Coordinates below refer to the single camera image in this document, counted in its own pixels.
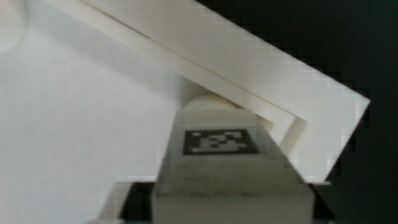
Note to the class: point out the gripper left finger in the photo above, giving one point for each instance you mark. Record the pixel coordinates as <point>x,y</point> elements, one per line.
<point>126,208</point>

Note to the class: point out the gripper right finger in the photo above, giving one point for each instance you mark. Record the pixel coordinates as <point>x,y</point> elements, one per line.
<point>323,215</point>

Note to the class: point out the white leg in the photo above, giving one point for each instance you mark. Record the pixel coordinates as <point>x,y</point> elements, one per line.
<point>227,182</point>

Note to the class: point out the white square tabletop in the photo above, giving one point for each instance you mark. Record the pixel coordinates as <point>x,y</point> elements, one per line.
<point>106,62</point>

